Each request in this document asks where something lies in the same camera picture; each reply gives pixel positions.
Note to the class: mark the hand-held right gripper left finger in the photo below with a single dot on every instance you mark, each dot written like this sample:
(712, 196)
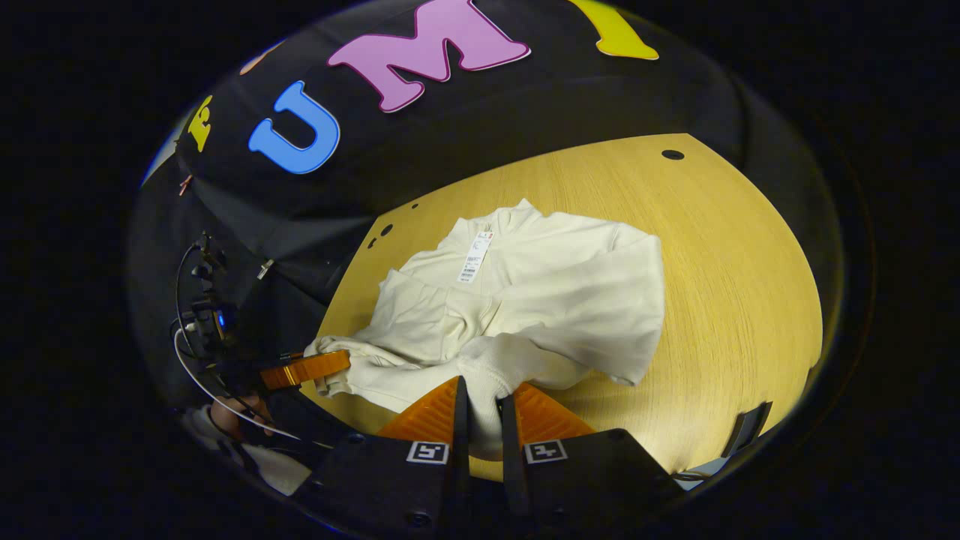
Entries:
(461, 450)

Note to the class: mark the dark rectangular object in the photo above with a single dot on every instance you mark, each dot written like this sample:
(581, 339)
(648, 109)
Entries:
(748, 427)

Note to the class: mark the small copper clip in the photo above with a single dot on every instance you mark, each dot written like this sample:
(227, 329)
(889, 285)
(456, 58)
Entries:
(185, 184)

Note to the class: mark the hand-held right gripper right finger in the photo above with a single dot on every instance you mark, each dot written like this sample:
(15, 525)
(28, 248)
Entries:
(510, 465)

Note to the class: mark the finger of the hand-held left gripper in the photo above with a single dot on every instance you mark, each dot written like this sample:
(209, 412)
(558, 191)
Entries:
(307, 369)

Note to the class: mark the white long-sleeved sweatshirt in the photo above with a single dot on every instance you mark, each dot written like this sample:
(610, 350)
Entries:
(570, 300)

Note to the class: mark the small silver clip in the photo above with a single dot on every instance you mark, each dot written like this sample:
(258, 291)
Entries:
(265, 268)

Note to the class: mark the black backdrop cloth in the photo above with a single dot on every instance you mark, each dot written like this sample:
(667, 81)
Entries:
(450, 150)

